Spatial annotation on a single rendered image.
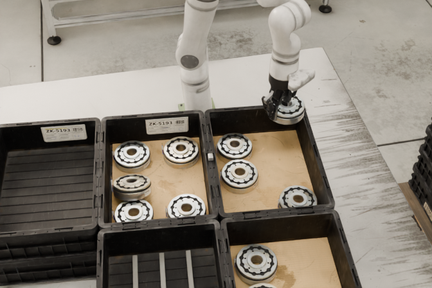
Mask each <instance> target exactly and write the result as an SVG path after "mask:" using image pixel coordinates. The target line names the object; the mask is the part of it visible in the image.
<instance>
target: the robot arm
mask: <svg viewBox="0 0 432 288"><path fill-rule="evenodd" d="M256 1H257V2H258V4H259V5H261V6H263V7H272V6H275V7H276V8H274V9H273V10H272V11H271V13H270V15H269V19H268V23H269V29H270V32H271V38H272V41H273V48H272V55H271V60H270V65H269V83H270V85H271V88H270V90H269V94H268V95H267V96H266V97H265V96H263V97H262V103H263V106H264V110H266V111H267V112H269V118H270V119H271V120H273V121H274V122H275V121H276V119H277V114H278V107H279V105H281V104H282V105H284V106H289V102H290V101H291V98H294V97H295V96H296V93H297V90H299V89H300V88H301V87H303V86H304V85H306V84H307V83H309V82H310V81H311V80H312V79H314V77H315V73H316V72H315V70H313V69H311V68H308V69H300V68H299V56H300V46H301V42H300V38H299V36H297V34H295V33H292V32H294V31H296V30H298V29H300V28H302V27H304V26H305V25H307V24H308V23H309V22H310V20H311V9H310V8H309V6H308V4H307V3H306V2H305V1H304V0H256ZM218 2H219V0H186V3H185V9H184V29H183V33H182V34H181V35H180V36H179V38H178V41H177V48H176V53H175V57H176V60H177V63H178V64H179V65H180V77H181V85H182V90H183V98H184V107H185V110H186V111H191V110H200V111H202V112H203V113H204V112H205V111H206V110H208V109H212V98H211V91H210V79H209V62H208V46H207V42H206V41H207V37H208V33H209V30H210V27H211V25H212V22H213V18H214V16H215V12H216V9H217V5H218ZM291 91H293V93H292V92H291ZM273 104H275V107H274V106H273Z"/></svg>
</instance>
